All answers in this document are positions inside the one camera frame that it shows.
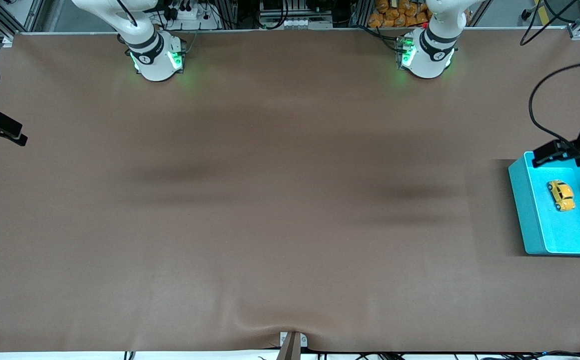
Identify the white power strip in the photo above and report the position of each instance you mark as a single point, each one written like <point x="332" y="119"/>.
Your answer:
<point x="192" y="15"/>

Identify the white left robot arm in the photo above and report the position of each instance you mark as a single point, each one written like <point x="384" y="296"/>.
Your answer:
<point x="432" y="50"/>

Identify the pile of orange toys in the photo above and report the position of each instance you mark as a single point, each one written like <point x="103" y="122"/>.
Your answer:
<point x="399" y="15"/>

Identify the teal plastic bin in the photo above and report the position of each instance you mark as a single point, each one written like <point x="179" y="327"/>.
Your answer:
<point x="534" y="220"/>

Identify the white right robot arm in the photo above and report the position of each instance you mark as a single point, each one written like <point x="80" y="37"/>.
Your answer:
<point x="155" y="65"/>

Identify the brown table mat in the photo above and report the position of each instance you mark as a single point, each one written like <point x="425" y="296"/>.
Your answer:
<point x="290" y="200"/>

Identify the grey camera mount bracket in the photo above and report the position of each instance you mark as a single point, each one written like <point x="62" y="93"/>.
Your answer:
<point x="292" y="345"/>

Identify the aluminium rack with electronics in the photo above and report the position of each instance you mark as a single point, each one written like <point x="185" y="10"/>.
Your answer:
<point x="294" y="12"/>

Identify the yellow beetle toy car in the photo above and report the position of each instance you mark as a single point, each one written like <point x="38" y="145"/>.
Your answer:
<point x="562" y="195"/>

